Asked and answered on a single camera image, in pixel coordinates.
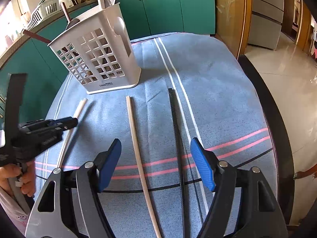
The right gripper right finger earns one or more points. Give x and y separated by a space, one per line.
259 214

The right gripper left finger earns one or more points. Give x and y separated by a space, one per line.
53 213

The black chopstick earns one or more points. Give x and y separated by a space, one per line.
179 159

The dark red chopstick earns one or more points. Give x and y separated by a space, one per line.
35 36

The metal spoon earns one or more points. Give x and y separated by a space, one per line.
73 22

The green kitchen cabinets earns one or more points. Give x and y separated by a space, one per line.
45 73

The person's left hand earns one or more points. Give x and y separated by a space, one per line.
28 178

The wooden chair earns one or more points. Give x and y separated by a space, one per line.
302 174

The white plastic utensil basket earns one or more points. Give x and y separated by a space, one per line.
97 51

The blue striped table cloth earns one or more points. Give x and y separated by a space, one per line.
215 102

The white dish rack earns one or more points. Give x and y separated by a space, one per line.
44 10

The wooden glass door cabinet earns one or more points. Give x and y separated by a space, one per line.
233 24

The grey drawer unit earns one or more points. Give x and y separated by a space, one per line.
266 23

